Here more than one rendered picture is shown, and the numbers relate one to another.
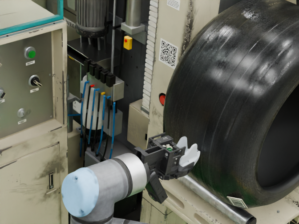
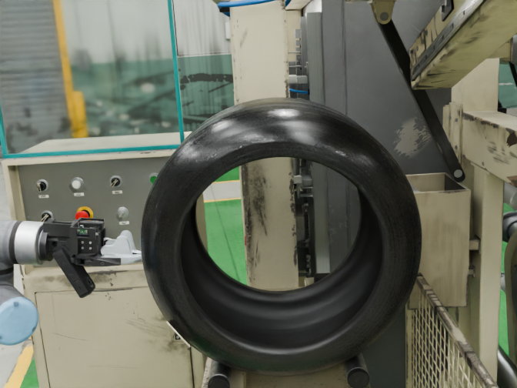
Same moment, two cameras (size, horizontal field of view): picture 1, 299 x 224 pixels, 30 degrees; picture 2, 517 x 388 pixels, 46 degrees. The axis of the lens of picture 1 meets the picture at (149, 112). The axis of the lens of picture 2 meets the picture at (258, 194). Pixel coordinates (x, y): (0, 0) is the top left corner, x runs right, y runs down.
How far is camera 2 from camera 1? 1.30 m
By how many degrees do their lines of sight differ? 46
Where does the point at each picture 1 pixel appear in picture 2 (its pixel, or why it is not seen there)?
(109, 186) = not seen: outside the picture
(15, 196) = (133, 330)
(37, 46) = not seen: hidden behind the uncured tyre
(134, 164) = (28, 227)
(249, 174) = (171, 288)
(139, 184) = (24, 248)
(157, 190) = (69, 275)
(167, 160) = (70, 237)
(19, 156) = (136, 285)
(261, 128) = (169, 222)
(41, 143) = not seen: hidden behind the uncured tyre
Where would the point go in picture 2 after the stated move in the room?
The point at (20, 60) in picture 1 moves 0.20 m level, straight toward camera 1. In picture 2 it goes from (145, 185) to (98, 201)
